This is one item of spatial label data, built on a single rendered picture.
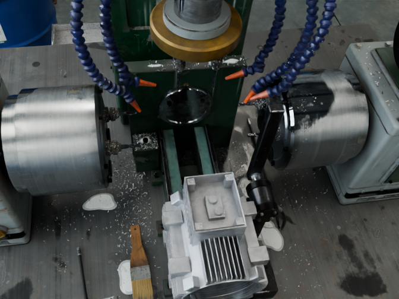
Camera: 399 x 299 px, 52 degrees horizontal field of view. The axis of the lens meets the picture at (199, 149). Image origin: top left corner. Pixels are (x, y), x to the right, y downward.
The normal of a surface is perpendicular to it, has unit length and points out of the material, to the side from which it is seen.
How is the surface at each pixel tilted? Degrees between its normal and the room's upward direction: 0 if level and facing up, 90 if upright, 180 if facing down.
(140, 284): 1
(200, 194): 0
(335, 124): 47
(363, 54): 0
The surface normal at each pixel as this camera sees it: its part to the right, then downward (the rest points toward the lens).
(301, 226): 0.07, -0.58
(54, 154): 0.18, 0.26
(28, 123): 0.13, -0.25
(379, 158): 0.16, 0.81
